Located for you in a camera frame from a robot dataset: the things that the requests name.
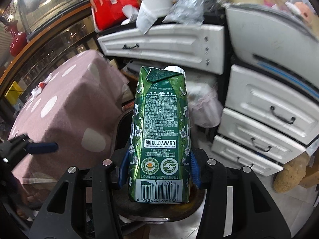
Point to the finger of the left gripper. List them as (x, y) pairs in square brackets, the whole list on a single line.
[(41, 148)]

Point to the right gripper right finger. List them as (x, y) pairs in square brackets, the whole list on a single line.
[(254, 214)]

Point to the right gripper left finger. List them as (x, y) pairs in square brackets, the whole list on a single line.
[(82, 204)]

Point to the green milk carton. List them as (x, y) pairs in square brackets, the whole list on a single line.
[(160, 143)]

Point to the dark brown trash bin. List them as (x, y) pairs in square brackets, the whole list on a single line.
[(143, 211)]

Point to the pink polka dot tablecloth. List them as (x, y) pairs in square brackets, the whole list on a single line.
[(78, 109)]

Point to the white lower drawer unit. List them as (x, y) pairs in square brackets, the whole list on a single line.
[(265, 123)]

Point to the wooden railing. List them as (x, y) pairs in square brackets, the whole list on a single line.
[(62, 38)]

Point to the red ceramic vase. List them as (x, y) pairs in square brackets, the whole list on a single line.
[(19, 39)]

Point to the red gift bag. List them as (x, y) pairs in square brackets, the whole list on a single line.
[(107, 13)]

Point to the white folded paper bag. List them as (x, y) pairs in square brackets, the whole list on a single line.
[(145, 19)]

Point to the white drawer cabinet upper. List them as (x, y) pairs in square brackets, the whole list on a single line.
[(195, 46)]

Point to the white printer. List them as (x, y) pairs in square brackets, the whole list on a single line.
[(275, 42)]

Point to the white paper bucket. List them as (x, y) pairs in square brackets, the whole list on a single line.
[(159, 8)]

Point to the clear plastic bag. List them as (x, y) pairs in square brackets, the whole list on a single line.
[(187, 12)]

